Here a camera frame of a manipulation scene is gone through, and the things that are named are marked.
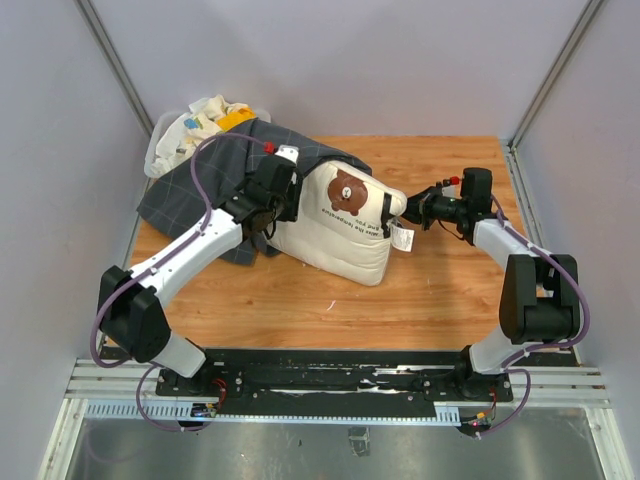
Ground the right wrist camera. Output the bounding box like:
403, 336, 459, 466
441, 176, 461, 197

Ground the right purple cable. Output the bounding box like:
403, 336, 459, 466
434, 174, 592, 441

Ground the white patterned cloth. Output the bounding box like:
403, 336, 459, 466
144, 95, 257, 178

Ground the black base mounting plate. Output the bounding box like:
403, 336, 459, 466
155, 348, 513, 420

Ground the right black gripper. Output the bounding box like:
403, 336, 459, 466
387, 182, 467, 231

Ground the grey slotted cable duct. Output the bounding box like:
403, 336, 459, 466
84, 397, 461, 426

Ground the dark grey checked pillowcase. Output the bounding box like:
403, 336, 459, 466
137, 119, 372, 239

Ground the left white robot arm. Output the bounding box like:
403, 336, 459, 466
92, 145, 302, 396

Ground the cream white pillow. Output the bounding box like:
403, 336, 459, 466
267, 160, 407, 286

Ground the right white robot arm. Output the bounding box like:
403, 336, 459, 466
402, 168, 590, 400

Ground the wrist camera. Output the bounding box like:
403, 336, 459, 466
276, 145, 299, 164
441, 176, 461, 197

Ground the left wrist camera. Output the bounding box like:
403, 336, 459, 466
276, 145, 299, 164

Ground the yellow cloth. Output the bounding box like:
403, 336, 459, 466
215, 109, 256, 132

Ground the translucent plastic bin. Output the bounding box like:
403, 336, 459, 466
143, 109, 273, 179

